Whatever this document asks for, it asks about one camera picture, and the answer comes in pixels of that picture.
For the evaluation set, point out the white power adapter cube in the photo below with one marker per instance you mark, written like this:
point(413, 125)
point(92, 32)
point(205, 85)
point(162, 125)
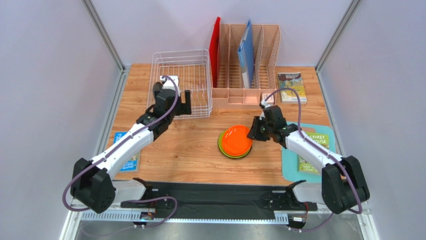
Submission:
point(267, 98)

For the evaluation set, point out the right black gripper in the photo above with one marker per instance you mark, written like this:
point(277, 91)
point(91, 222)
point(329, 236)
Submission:
point(257, 128)

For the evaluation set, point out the orange plate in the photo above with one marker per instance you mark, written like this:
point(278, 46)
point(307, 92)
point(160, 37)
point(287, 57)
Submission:
point(236, 140)

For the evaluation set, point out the white wire dish rack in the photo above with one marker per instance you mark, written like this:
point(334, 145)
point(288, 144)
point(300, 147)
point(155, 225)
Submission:
point(193, 70)

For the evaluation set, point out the blue storey treehouse book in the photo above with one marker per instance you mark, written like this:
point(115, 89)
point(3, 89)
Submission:
point(132, 164)

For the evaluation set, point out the green plate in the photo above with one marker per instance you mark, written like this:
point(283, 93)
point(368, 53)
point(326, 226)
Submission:
point(223, 151)

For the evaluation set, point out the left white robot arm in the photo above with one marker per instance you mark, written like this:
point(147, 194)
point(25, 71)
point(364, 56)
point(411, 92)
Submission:
point(93, 182)

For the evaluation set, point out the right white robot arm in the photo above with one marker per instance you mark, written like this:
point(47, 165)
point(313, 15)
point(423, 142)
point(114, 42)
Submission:
point(343, 186)

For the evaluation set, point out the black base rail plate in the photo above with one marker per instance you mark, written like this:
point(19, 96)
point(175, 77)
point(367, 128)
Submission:
point(219, 201)

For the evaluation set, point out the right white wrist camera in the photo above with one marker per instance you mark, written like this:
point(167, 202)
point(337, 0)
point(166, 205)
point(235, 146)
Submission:
point(264, 104)

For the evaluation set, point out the green storey treehouse book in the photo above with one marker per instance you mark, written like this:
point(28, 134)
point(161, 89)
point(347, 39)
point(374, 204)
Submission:
point(302, 165)

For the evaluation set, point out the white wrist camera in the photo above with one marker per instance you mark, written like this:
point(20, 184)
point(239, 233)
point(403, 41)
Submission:
point(170, 82)
point(264, 104)

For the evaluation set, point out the teal cutting board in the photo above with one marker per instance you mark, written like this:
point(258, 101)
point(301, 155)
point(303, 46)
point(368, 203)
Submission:
point(289, 159)

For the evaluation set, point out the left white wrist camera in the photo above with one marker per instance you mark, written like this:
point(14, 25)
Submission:
point(170, 82)

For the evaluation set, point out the illustrated book back right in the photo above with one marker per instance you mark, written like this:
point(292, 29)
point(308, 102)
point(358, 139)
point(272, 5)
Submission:
point(294, 81)

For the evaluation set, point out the red floral plate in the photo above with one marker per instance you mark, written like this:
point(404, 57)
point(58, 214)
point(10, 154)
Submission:
point(219, 143)

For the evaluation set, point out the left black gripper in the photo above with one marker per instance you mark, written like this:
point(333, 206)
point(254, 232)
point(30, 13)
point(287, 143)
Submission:
point(184, 108)

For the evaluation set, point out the red folder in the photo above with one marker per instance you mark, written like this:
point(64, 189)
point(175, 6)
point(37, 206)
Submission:
point(214, 51)

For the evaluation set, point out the pink desk file organizer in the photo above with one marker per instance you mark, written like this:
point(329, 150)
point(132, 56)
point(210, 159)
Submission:
point(230, 93)

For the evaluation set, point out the blue folder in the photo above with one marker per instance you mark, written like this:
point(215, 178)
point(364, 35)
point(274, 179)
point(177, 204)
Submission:
point(246, 56)

